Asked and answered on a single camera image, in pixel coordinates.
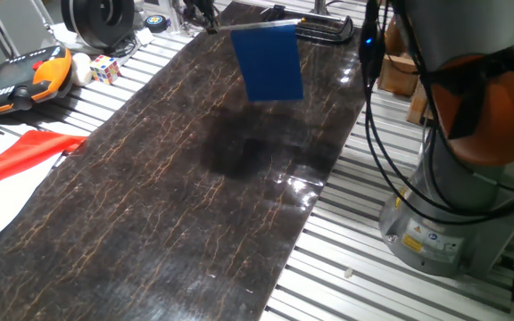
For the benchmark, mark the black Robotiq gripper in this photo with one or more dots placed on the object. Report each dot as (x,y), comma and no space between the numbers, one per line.
(196,6)

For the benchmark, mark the black filament spool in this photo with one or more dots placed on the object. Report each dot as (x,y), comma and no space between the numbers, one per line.
(98,20)

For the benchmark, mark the white egg-shaped ball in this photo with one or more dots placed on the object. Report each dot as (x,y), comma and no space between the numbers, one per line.
(80,69)

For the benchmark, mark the orange black teach pendant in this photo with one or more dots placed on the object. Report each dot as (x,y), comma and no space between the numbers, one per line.
(11,84)

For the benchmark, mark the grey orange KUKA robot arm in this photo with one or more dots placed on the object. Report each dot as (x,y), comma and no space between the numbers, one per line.
(471,196)

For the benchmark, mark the brown cardboard box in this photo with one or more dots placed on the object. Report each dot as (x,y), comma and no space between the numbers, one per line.
(397,76)
(395,38)
(417,104)

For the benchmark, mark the red flag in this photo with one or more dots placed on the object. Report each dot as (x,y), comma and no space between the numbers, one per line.
(20,156)

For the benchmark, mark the black C-clamp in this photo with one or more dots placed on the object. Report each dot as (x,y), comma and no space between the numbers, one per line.
(328,33)

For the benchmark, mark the Rubik's cube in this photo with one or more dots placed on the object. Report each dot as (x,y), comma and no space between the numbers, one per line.
(104,69)

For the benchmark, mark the dark brown marble mat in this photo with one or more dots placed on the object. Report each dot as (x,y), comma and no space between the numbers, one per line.
(127,214)

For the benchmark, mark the aluminium post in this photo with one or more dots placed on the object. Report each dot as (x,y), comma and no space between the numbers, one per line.
(321,5)
(174,15)

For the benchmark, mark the small white scrap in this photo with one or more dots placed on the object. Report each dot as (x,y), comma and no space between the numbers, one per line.
(349,272)

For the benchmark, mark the blue flag with white pole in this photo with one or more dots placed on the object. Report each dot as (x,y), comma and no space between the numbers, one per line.
(268,67)

